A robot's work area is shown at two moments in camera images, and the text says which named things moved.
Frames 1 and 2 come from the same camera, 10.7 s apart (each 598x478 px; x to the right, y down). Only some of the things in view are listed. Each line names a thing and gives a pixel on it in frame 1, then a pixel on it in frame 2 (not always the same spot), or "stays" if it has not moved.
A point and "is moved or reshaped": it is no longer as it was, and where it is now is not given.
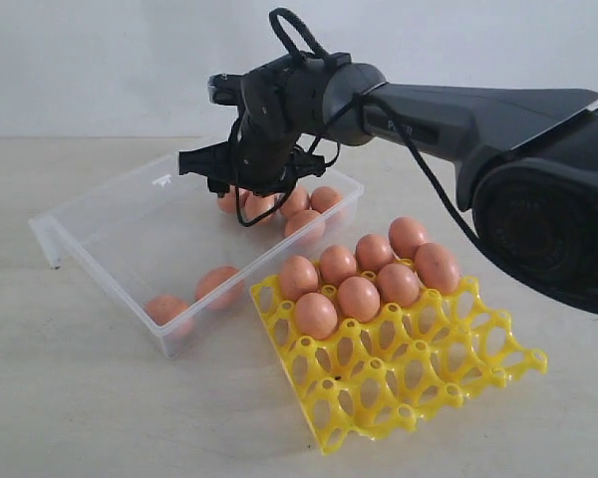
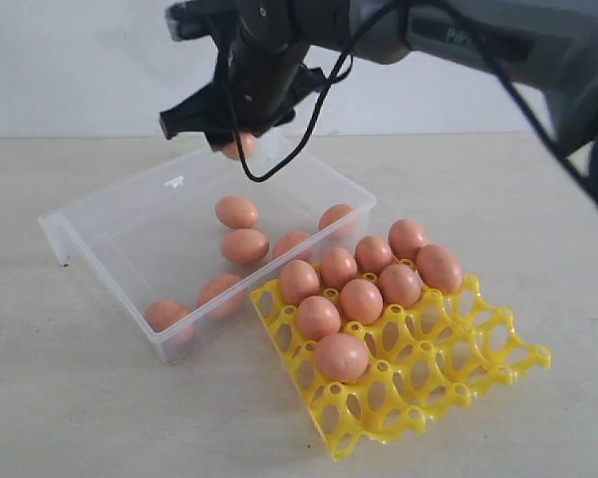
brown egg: x=398 y=285 stays
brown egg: x=298 y=219 -> x=288 y=241
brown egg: x=337 y=263 stays
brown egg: x=373 y=251 stays
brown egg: x=316 y=316 stays
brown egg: x=405 y=235 stays
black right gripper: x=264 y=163 -> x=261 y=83
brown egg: x=297 y=277 stays
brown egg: x=324 y=197 -> x=333 y=214
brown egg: x=438 y=268 stays
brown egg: x=359 y=299 stays
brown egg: x=252 y=205 is moved or reshaped
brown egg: x=297 y=200 -> x=245 y=246
